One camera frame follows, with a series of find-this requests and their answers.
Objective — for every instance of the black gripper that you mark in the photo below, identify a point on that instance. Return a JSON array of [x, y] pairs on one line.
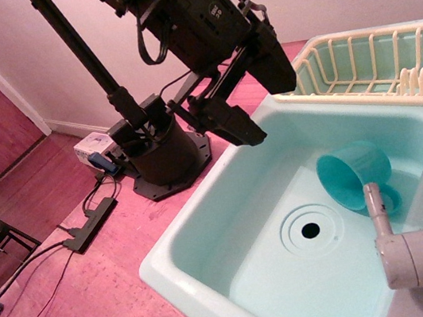
[[202, 34]]

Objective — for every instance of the blue adapter plug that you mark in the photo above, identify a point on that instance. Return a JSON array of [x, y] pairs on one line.
[[101, 162]]

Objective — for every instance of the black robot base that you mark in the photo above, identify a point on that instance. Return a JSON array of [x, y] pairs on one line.
[[163, 158]]

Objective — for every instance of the black usb hub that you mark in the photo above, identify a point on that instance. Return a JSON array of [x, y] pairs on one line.
[[82, 238]]

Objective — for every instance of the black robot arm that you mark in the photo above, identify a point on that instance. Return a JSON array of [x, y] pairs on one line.
[[219, 81]]

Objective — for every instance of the teal plastic cup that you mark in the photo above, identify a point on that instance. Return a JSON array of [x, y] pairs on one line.
[[344, 172]]

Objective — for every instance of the white cardboard box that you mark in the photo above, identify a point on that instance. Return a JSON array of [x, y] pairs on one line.
[[94, 142]]

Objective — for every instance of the cream dish drying rack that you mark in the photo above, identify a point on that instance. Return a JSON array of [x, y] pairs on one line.
[[380, 65]]

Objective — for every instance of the mint green toy sink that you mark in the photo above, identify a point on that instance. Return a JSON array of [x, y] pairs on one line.
[[260, 237]]

